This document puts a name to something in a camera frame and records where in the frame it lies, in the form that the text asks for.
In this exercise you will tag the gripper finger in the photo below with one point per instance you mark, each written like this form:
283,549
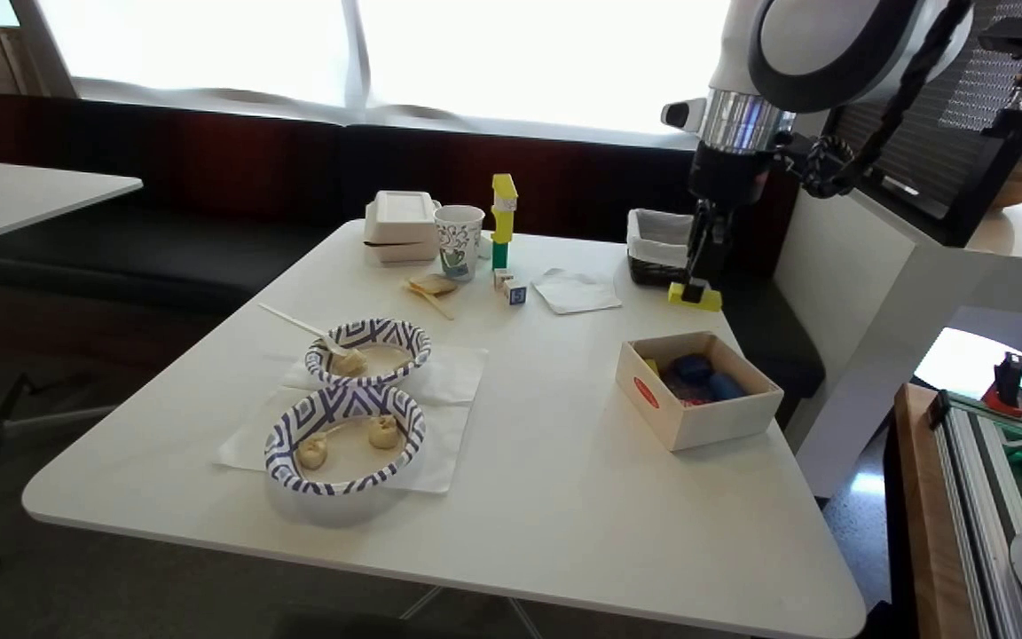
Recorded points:
719,244
697,244

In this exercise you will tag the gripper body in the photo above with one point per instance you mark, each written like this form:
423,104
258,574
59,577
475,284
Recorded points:
728,177

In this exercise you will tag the yellow arch block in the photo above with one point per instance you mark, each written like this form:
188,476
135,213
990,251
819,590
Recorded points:
706,300

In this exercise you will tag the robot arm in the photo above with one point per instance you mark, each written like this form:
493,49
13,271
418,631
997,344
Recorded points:
830,40

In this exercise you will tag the blue round block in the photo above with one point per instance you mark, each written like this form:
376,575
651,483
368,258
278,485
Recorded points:
727,386
693,367

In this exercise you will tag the red block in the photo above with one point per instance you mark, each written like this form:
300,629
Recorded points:
681,389

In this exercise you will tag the wooden box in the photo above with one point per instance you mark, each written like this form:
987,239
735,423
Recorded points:
697,424

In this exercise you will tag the letter cube block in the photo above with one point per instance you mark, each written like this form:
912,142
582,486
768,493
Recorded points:
502,277
515,293

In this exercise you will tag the green block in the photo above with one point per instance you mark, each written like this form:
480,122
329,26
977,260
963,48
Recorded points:
499,256

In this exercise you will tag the white foam takeout box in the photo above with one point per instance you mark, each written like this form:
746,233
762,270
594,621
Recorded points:
400,222

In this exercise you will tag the basket with white liner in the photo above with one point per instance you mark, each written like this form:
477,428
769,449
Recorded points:
656,240

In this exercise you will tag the white counter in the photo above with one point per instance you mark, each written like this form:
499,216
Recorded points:
857,319

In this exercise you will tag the black light panel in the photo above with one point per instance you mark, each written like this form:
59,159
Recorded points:
946,169

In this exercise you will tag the printed paper cup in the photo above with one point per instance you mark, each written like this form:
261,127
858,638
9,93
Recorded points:
458,244

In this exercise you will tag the window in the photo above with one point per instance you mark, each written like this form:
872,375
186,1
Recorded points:
520,53

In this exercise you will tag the wooden spoon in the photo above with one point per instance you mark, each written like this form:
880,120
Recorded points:
433,286

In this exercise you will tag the blue patterned paper bowl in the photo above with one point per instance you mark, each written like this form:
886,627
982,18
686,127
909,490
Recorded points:
294,426
409,342

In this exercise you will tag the red clamp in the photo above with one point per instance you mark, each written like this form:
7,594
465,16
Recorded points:
1006,382

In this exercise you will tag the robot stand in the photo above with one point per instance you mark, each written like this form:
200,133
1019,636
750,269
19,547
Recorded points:
963,497

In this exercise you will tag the dumpling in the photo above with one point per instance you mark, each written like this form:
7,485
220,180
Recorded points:
349,362
384,432
312,452

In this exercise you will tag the dark bench seat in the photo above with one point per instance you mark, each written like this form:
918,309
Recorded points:
165,204

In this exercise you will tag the white side table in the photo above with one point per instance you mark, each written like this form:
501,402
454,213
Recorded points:
14,200

